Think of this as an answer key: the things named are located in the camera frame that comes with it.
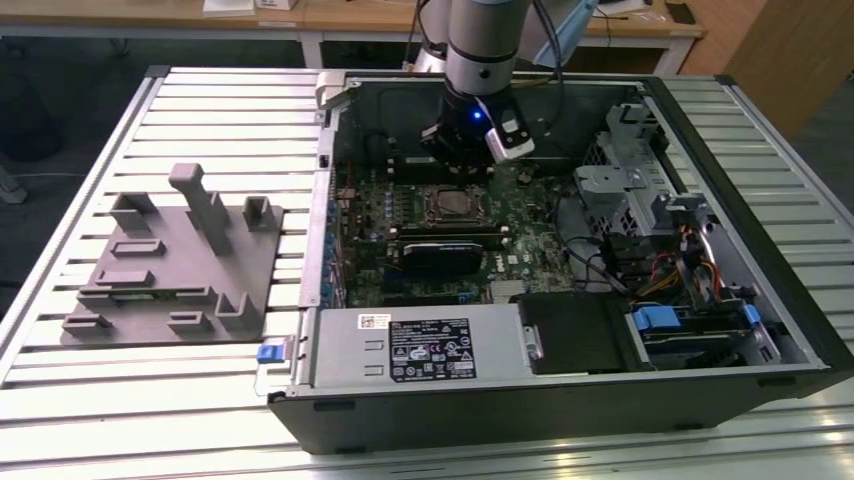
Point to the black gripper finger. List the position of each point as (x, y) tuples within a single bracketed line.
[(467, 162)]

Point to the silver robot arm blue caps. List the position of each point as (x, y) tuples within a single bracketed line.
[(480, 55)]

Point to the CPU socket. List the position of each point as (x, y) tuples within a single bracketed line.
[(424, 204)]

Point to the RAM stick with white label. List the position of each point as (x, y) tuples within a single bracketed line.
[(420, 160)]

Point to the round coin battery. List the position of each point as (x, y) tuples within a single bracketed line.
[(527, 175)]

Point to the black RAM stick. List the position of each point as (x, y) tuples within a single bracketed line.
[(447, 228)]

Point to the green motherboard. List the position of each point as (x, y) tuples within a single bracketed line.
[(540, 240)]

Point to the black graphics card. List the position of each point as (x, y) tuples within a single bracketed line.
[(440, 257)]

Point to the silver metal drive cage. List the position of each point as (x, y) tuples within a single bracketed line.
[(610, 182)]

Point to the silver chipset heatsink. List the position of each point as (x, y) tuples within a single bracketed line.
[(509, 291)]

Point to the black expansion slot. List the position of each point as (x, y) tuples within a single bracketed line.
[(427, 300)]

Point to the white box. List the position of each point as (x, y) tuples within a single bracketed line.
[(275, 4), (228, 5)]

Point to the black plastic shroud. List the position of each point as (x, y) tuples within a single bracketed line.
[(573, 335)]

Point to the grey parts rack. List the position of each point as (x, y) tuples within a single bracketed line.
[(256, 270)]

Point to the grey power supply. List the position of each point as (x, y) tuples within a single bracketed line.
[(347, 350)]

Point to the blue disk carrier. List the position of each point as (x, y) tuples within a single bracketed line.
[(652, 320)]

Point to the blue case release latch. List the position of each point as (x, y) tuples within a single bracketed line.
[(268, 352)]

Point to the wooden desk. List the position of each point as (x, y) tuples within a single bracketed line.
[(167, 22)]

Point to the wooden cabinet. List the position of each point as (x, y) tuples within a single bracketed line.
[(787, 60)]

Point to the black PC case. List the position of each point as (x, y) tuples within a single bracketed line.
[(500, 415)]

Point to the blue plastic latch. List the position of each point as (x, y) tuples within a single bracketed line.
[(750, 315)]

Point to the green RAM stick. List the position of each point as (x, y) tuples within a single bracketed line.
[(133, 296)]

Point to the grey chair foot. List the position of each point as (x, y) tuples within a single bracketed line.
[(12, 190)]

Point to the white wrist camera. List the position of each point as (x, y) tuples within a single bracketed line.
[(509, 140)]

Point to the grey plastic bracket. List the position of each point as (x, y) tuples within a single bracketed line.
[(680, 207)]

